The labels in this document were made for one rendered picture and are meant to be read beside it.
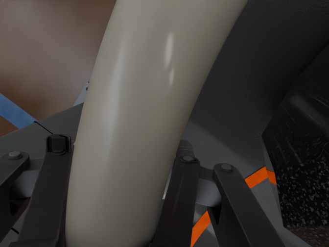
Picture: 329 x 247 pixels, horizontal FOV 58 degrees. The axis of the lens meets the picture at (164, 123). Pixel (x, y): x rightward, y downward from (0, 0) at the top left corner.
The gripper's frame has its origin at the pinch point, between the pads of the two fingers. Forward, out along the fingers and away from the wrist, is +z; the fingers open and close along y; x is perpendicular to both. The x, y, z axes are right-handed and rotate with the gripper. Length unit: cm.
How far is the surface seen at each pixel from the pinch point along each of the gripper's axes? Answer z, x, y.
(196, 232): 89, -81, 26
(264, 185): 86, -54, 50
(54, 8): 113, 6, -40
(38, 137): 61, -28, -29
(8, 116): 115, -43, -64
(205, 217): 89, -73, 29
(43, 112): 112, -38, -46
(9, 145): 52, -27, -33
